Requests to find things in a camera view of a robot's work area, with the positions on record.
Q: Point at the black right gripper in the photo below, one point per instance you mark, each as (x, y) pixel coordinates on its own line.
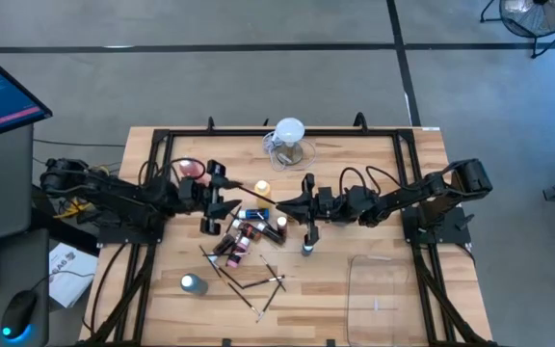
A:
(325, 202)

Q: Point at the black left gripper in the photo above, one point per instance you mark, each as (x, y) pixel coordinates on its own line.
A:
(193, 195)

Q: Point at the small blue paint bottle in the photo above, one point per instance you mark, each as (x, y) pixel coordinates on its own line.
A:
(251, 214)
(307, 249)

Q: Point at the small dark brown paint bottle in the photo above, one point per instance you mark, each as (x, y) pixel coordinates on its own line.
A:
(272, 233)

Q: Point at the black paintbrush silver ferrule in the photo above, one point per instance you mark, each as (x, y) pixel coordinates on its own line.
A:
(244, 299)
(270, 270)
(263, 283)

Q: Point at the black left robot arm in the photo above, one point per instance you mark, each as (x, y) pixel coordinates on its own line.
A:
(113, 195)

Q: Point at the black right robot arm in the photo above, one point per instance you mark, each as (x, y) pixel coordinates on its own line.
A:
(412, 193)

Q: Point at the large yellow paint bottle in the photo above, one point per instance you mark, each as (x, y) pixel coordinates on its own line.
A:
(262, 189)

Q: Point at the large pink paint bottle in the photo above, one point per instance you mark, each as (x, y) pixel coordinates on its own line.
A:
(191, 168)

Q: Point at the small pink paint bottle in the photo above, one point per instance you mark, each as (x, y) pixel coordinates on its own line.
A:
(235, 255)

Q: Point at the large teal paint bottle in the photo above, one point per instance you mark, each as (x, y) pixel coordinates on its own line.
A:
(193, 284)

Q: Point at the white bulb table lamp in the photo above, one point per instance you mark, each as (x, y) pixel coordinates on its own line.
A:
(289, 130)

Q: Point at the clear plastic bin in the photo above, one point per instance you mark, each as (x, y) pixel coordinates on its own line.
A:
(378, 308)

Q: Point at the white paper booklet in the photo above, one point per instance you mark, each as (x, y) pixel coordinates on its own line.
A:
(72, 289)

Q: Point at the grey desk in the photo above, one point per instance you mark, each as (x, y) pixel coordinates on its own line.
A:
(3, 193)

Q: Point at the black computer mouse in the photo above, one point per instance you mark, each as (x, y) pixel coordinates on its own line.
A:
(17, 313)

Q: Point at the black floor fan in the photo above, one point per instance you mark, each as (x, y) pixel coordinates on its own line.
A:
(537, 19)

